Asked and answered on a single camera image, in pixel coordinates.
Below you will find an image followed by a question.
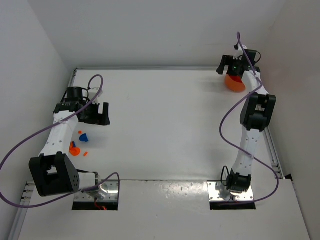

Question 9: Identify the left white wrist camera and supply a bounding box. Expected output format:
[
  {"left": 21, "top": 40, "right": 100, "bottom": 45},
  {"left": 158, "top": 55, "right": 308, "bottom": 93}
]
[{"left": 87, "top": 87, "right": 103, "bottom": 102}]

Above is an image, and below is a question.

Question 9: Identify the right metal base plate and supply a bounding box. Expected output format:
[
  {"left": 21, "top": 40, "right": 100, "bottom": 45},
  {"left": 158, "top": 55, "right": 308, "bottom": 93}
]
[{"left": 207, "top": 181, "right": 255, "bottom": 203}]

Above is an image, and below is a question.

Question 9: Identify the orange round divided container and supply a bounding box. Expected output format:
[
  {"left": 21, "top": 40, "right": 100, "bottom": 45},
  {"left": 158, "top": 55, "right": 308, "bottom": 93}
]
[{"left": 224, "top": 74, "right": 246, "bottom": 93}]

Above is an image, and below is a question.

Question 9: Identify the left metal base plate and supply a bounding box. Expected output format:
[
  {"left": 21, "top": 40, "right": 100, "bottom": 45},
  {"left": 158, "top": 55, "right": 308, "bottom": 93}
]
[{"left": 74, "top": 180, "right": 119, "bottom": 203}]

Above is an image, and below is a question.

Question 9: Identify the metal base plate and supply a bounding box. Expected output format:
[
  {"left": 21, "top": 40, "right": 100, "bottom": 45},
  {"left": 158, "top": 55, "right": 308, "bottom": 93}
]
[
  {"left": 74, "top": 180, "right": 119, "bottom": 203},
  {"left": 207, "top": 181, "right": 255, "bottom": 203}
]

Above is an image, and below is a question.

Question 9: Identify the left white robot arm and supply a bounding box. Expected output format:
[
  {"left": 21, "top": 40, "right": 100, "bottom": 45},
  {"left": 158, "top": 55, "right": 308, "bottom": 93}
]
[{"left": 29, "top": 87, "right": 110, "bottom": 197}]

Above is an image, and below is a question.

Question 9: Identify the blue lego piece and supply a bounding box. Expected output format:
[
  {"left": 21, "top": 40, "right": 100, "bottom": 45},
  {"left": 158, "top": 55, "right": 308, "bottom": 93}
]
[{"left": 79, "top": 133, "right": 89, "bottom": 143}]

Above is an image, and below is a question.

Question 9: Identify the orange round lego piece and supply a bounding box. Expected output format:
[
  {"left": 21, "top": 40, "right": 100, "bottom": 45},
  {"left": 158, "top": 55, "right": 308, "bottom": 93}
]
[{"left": 69, "top": 147, "right": 81, "bottom": 156}]

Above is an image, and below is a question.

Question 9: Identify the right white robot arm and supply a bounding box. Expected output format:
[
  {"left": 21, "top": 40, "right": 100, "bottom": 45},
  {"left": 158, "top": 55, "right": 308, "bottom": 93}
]
[{"left": 216, "top": 49, "right": 277, "bottom": 194}]

